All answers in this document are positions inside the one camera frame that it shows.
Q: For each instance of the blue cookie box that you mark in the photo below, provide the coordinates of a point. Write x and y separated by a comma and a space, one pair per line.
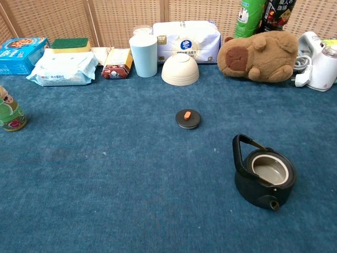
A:
18, 59

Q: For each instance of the wicker folding screen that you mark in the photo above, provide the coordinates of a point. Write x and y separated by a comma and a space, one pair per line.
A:
118, 18

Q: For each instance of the blue carpet table cover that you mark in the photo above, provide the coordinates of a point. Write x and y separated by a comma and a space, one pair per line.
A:
105, 171

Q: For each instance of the white handheld appliance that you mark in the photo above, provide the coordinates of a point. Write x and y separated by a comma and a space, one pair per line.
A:
309, 42

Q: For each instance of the green drink bottle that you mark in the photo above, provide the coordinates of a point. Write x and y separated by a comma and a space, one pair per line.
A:
248, 18

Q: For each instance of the light blue wet wipes pack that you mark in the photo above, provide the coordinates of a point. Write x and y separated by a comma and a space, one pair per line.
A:
63, 67

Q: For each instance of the green and yellow sponge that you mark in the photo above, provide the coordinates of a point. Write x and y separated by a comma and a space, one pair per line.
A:
69, 44

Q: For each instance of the red and yellow snack box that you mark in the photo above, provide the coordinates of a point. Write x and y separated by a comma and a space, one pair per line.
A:
117, 64

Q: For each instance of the white crumpled bag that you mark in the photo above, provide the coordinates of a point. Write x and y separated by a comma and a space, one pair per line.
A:
100, 54

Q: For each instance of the brown capybara plush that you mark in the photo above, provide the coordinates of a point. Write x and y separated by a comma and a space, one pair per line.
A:
266, 56

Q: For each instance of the yellow green packet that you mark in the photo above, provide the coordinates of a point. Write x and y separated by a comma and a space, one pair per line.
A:
330, 42

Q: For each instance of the black lid orange knob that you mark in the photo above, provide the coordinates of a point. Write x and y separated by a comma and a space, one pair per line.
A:
193, 121

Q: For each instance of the white purple tissue pack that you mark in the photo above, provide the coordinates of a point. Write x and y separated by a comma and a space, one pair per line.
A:
184, 34

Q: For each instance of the clear lidded jar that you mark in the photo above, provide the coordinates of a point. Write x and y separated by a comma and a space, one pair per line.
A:
142, 29

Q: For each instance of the light blue cup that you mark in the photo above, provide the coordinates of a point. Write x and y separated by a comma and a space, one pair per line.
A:
143, 56

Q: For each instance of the cream upturned bowl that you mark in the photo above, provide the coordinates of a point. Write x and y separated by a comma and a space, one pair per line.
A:
180, 71

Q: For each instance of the white small electric kettle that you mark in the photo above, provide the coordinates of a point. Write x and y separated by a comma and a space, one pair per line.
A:
323, 69

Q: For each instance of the dark coffee bottle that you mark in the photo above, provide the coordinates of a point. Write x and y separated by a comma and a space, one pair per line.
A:
277, 15

